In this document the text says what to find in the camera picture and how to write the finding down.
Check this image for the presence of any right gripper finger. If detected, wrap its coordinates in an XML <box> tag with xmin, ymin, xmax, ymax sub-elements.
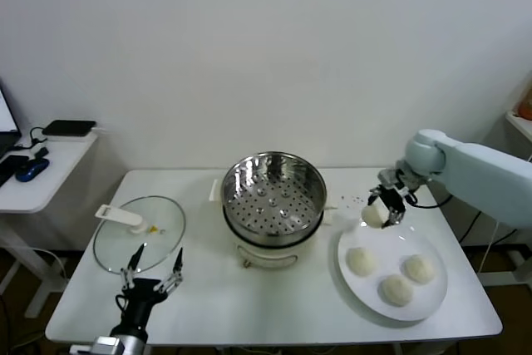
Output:
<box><xmin>367</xmin><ymin>186</ymin><xmax>386</xmax><ymax>206</ymax></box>
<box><xmin>382</xmin><ymin>207</ymin><xmax>406</xmax><ymax>229</ymax></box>

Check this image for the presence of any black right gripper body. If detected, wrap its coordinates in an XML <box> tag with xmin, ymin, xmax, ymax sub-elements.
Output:
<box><xmin>380</xmin><ymin>183</ymin><xmax>411</xmax><ymax>211</ymax></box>

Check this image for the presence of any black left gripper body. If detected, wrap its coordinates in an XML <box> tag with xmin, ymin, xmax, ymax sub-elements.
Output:
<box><xmin>110</xmin><ymin>279</ymin><xmax>170</xmax><ymax>334</ymax></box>

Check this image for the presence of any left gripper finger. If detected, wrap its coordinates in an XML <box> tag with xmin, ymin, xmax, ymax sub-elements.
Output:
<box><xmin>120</xmin><ymin>241</ymin><xmax>146</xmax><ymax>290</ymax></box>
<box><xmin>154</xmin><ymin>247</ymin><xmax>185</xmax><ymax>293</ymax></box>

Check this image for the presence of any white steamed baozi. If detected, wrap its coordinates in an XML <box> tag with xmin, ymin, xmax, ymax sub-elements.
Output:
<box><xmin>347</xmin><ymin>247</ymin><xmax>379</xmax><ymax>278</ymax></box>
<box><xmin>401</xmin><ymin>254</ymin><xmax>436</xmax><ymax>284</ymax></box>
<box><xmin>360</xmin><ymin>203</ymin><xmax>390</xmax><ymax>229</ymax></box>
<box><xmin>378</xmin><ymin>274</ymin><xmax>415</xmax><ymax>308</ymax></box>

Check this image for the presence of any stainless steel steamer basket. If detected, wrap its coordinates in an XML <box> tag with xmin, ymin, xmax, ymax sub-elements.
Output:
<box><xmin>209</xmin><ymin>151</ymin><xmax>341</xmax><ymax>248</ymax></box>

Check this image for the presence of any white round plate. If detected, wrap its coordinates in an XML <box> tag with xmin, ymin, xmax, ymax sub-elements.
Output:
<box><xmin>336</xmin><ymin>216</ymin><xmax>450</xmax><ymax>323</ymax></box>

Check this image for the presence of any white electric cooker pot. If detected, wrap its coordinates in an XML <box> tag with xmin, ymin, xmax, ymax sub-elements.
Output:
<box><xmin>222</xmin><ymin>205</ymin><xmax>336</xmax><ymax>271</ymax></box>

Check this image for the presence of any white side desk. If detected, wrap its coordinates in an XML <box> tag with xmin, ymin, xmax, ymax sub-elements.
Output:
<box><xmin>0</xmin><ymin>132</ymin><xmax>101</xmax><ymax>318</ymax></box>

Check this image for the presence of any blue computer mouse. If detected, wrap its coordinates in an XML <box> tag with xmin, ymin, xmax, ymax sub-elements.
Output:
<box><xmin>15</xmin><ymin>158</ymin><xmax>50</xmax><ymax>183</ymax></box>

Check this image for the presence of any black flat device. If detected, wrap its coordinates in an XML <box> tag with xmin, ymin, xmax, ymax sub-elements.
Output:
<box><xmin>41</xmin><ymin>120</ymin><xmax>97</xmax><ymax>137</ymax></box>

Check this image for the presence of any black smartphone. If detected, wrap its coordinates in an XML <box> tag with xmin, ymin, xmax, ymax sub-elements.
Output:
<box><xmin>0</xmin><ymin>154</ymin><xmax>30</xmax><ymax>188</ymax></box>

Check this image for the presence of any orange object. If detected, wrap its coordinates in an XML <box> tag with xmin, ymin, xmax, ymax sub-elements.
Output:
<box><xmin>516</xmin><ymin>84</ymin><xmax>532</xmax><ymax>120</ymax></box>

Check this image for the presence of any black laptop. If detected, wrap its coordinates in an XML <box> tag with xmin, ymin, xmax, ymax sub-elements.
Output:
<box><xmin>0</xmin><ymin>78</ymin><xmax>22</xmax><ymax>160</ymax></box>

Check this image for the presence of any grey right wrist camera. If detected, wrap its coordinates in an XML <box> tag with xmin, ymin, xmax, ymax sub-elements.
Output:
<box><xmin>377</xmin><ymin>166</ymin><xmax>402</xmax><ymax>188</ymax></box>

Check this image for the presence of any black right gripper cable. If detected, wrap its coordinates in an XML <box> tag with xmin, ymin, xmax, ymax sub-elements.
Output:
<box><xmin>409</xmin><ymin>191</ymin><xmax>455</xmax><ymax>210</ymax></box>

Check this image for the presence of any glass lid white handle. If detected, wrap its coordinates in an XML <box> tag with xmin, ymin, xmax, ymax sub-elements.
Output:
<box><xmin>92</xmin><ymin>195</ymin><xmax>186</xmax><ymax>276</ymax></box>

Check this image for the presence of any black power cable with adapter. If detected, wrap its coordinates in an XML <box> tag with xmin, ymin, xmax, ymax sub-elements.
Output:
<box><xmin>459</xmin><ymin>210</ymin><xmax>523</xmax><ymax>248</ymax></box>

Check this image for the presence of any white cable under desk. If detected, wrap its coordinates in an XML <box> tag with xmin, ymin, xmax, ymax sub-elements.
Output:
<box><xmin>24</xmin><ymin>246</ymin><xmax>68</xmax><ymax>280</ymax></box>

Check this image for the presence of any white hanging cable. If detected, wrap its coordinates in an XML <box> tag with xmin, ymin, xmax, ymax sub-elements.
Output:
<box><xmin>478</xmin><ymin>221</ymin><xmax>500</xmax><ymax>275</ymax></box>

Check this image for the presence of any thin black desk cable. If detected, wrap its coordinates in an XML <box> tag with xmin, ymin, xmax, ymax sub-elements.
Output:
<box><xmin>14</xmin><ymin>126</ymin><xmax>53</xmax><ymax>152</ymax></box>

